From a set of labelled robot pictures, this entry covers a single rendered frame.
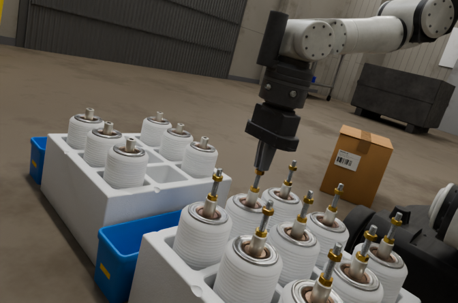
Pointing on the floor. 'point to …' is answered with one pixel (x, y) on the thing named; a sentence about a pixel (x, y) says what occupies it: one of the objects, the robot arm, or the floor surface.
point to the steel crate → (401, 97)
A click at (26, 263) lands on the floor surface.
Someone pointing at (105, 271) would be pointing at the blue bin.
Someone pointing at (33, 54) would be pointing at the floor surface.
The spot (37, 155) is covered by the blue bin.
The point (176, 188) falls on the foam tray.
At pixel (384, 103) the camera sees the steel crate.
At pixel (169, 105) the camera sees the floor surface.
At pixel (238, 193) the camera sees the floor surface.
